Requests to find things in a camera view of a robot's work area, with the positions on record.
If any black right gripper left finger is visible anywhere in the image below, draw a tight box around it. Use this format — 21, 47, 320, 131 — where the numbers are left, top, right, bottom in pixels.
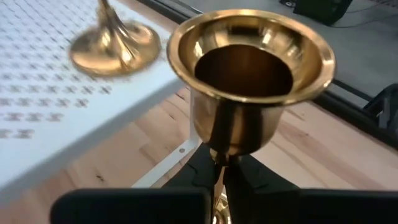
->
49, 142, 223, 224

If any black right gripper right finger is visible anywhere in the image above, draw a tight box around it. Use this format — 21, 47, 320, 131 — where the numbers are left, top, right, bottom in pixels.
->
223, 154, 398, 224

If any tall brass candlestick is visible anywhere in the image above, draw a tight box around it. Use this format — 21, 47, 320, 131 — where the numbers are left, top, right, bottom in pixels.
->
167, 8, 337, 224

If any short brass candlestick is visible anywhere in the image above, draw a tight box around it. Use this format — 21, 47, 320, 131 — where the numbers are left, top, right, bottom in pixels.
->
68, 0, 162, 78

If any white perforated metal shelf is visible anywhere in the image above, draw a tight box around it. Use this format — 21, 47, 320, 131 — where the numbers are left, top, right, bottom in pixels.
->
0, 0, 201, 206

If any black equipment box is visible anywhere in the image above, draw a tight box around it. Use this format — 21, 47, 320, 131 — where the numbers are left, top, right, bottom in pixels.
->
294, 0, 354, 26

